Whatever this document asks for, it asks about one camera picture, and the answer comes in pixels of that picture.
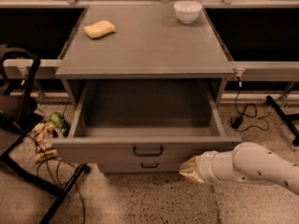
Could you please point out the grey drawer cabinet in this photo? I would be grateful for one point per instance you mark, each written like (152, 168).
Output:
(149, 43)

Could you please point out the black top drawer handle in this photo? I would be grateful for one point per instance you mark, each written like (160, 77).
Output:
(148, 151)

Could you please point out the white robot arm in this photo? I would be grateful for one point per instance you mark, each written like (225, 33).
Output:
(247, 163)

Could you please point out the black stand base right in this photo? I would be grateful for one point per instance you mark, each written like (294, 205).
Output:
(289, 119)

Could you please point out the grey top drawer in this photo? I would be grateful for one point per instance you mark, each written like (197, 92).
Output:
(114, 116)

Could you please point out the yellow sponge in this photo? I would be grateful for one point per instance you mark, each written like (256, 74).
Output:
(99, 29)

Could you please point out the green snack bag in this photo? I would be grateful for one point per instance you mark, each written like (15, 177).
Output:
(60, 125)

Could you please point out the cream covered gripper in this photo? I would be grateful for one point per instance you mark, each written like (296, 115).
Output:
(207, 167)

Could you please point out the brown chip bag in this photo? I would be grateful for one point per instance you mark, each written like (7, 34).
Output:
(43, 135)

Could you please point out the white bowl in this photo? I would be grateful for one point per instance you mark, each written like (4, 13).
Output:
(187, 11)

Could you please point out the black chair frame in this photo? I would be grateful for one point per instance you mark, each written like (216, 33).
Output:
(18, 118)

